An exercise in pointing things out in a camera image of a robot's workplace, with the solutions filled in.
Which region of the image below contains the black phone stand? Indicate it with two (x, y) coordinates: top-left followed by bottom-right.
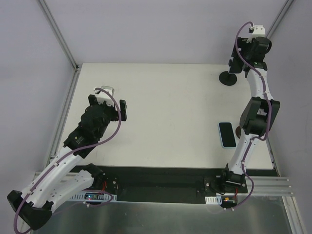
(219, 71), (237, 86)

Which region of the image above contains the blue case smartphone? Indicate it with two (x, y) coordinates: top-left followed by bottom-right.
(218, 122), (236, 149)

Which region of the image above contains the brown base phone stand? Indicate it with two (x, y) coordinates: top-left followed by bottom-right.
(235, 126), (241, 139)

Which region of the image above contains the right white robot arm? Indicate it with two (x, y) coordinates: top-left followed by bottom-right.
(216, 36), (280, 195)

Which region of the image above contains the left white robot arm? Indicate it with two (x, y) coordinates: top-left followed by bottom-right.
(7, 94), (127, 234)

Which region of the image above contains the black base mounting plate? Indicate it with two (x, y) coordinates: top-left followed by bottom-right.
(90, 166), (248, 204)

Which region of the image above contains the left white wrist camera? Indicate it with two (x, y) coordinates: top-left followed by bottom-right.
(94, 86), (115, 106)

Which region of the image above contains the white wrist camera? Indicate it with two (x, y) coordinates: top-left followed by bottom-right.
(247, 25), (265, 43)
(94, 86), (115, 106)

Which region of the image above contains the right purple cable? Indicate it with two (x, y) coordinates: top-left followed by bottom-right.
(219, 21), (273, 213)

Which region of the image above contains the purple cable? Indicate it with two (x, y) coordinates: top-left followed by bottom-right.
(219, 21), (273, 213)
(13, 88), (122, 234)

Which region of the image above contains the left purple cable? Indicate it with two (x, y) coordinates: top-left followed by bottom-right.
(13, 88), (122, 234)

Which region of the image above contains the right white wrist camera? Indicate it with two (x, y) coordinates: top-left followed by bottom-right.
(247, 25), (265, 43)

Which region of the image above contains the right aluminium frame post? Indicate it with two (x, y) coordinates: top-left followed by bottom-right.
(266, 0), (295, 39)

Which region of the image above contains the aluminium frame post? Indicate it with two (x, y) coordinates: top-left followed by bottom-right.
(37, 0), (79, 71)
(266, 0), (295, 39)

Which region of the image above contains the left aluminium frame post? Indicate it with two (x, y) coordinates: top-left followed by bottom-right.
(37, 0), (79, 71)

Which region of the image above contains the left white cable duct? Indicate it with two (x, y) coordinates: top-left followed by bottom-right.
(69, 192), (117, 202)

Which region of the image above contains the white cable duct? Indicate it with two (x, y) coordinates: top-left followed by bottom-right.
(205, 195), (222, 205)
(69, 192), (117, 202)

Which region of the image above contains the right white cable duct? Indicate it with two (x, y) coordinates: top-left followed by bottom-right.
(205, 195), (222, 205)

